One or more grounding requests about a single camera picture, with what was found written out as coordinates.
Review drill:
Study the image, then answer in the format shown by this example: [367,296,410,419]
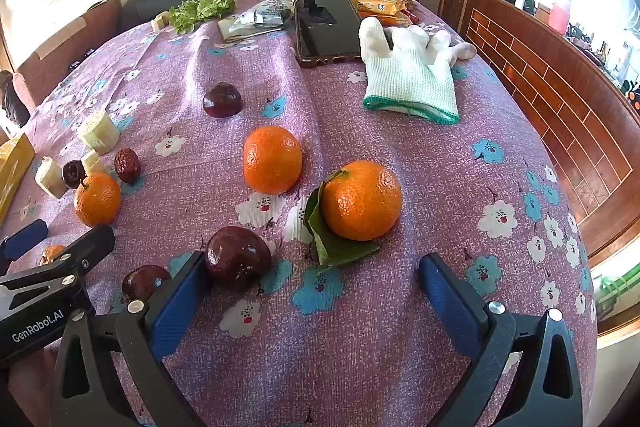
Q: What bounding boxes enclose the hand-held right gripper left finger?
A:
[50,251,216,427]

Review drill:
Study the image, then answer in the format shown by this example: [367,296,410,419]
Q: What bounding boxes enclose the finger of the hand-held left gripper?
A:
[45,224,117,278]
[0,219,49,262]

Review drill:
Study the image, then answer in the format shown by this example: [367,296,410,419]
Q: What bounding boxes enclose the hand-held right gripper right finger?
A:
[417,253,586,427]

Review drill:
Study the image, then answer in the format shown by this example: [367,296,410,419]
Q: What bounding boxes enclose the large dark red plum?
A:
[205,226,274,292]

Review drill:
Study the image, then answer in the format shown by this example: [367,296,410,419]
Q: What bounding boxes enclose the mandarin orange with green leaf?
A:
[302,160,403,267]

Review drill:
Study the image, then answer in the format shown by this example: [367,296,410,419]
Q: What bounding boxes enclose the plain mandarin orange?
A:
[243,126,303,196]

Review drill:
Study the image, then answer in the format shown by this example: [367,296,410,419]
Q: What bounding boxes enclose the small mandarin orange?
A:
[40,244,68,265]

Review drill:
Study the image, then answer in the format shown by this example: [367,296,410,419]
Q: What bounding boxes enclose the mandarin orange with short stem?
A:
[74,172,122,228]

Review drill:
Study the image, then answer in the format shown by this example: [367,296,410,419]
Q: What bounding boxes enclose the yellow packet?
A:
[0,133,36,225]

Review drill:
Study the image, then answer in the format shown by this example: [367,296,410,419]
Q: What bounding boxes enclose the dark brown date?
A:
[61,159,88,188]

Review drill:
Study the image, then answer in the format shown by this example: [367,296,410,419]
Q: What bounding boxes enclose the small white cut stalk piece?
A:
[81,149,107,176]

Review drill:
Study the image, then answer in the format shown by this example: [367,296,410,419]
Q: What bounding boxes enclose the wrinkled red date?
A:
[114,148,142,185]

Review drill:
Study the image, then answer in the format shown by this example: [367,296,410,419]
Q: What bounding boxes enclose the large white cut stalk piece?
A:
[77,109,121,156]

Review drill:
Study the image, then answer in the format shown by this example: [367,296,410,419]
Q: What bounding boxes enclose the purple floral tablecloth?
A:
[0,0,598,427]

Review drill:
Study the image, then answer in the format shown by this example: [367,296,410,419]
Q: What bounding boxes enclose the dark cloth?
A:
[0,71,31,128]

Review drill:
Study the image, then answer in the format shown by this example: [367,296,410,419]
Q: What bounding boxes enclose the green plastic object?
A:
[597,274,640,308]

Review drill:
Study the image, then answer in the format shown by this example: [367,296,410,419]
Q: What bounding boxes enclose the brown patterned cushion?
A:
[12,0,123,112]

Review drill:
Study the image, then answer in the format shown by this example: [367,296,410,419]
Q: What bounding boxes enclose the small round dark plum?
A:
[202,82,244,118]

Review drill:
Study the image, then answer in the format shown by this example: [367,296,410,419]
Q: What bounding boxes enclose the white knitted glove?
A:
[358,17,478,126]

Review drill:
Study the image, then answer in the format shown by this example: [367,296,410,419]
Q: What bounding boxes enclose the brown wooden cabinet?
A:
[457,0,640,258]

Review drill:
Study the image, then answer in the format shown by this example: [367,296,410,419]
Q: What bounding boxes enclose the green lettuce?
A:
[167,0,237,34]

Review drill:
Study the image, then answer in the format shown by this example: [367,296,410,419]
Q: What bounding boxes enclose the clear plastic bag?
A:
[218,2,293,44]

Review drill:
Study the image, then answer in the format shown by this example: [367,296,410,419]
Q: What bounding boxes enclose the black smartphone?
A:
[294,0,365,68]

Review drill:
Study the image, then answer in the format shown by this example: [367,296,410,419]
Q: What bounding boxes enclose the orange snack packet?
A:
[345,0,421,28]

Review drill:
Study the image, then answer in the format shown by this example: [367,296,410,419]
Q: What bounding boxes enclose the pink bottle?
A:
[548,0,573,34]

